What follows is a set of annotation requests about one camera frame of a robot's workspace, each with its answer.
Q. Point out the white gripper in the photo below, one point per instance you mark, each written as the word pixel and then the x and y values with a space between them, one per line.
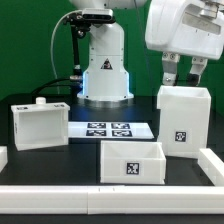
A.
pixel 179 26

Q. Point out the white drawer cabinet box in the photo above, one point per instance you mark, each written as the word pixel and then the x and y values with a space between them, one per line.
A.
pixel 184 120

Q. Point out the white drawer with tag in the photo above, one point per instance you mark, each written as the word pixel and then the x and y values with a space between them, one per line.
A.
pixel 132 162

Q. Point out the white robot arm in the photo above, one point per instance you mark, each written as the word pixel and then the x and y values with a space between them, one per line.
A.
pixel 105 81

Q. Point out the white drawer with knob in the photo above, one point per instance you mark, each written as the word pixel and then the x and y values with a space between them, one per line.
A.
pixel 40 125

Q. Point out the white marker tag sheet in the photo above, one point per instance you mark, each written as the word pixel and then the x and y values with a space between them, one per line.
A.
pixel 109 130

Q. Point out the white right rail piece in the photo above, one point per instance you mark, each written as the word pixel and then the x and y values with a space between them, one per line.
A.
pixel 212 166

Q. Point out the white rail piece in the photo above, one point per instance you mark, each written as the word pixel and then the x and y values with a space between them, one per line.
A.
pixel 212 166
pixel 3 157

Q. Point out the black camera on stand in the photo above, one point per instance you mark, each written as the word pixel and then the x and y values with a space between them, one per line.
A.
pixel 80 23

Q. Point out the white left rail piece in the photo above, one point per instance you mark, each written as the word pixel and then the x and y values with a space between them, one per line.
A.
pixel 3 157

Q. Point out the white front rail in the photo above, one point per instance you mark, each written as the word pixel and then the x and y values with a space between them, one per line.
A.
pixel 111 200

